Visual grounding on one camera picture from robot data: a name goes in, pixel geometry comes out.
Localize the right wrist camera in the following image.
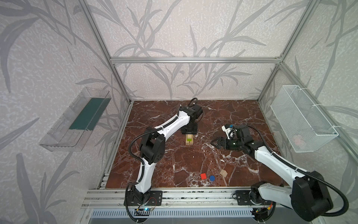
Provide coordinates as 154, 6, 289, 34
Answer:
222, 124, 235, 140

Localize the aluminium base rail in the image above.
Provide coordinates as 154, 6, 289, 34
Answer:
81, 187, 263, 209

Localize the wide striped wood block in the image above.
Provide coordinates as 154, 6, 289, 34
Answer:
185, 134, 194, 145

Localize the clear plastic bin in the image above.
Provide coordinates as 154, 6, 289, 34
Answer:
39, 87, 112, 152

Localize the white wire basket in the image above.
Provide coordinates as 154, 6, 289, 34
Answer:
271, 85, 339, 153

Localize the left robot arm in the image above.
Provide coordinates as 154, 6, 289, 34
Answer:
128, 103, 203, 200

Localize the aluminium frame crossbar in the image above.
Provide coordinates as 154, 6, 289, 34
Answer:
110, 57, 281, 64

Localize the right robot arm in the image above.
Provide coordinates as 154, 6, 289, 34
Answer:
210, 125, 349, 222

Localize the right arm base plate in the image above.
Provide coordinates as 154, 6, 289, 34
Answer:
232, 190, 272, 207

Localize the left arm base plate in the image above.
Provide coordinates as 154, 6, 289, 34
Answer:
124, 190, 163, 206

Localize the pink object in basket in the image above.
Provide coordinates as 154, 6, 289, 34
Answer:
292, 135, 306, 147

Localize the red cube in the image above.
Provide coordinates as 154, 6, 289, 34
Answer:
200, 173, 207, 180

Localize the small wood cube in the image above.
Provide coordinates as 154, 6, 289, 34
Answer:
220, 169, 228, 178

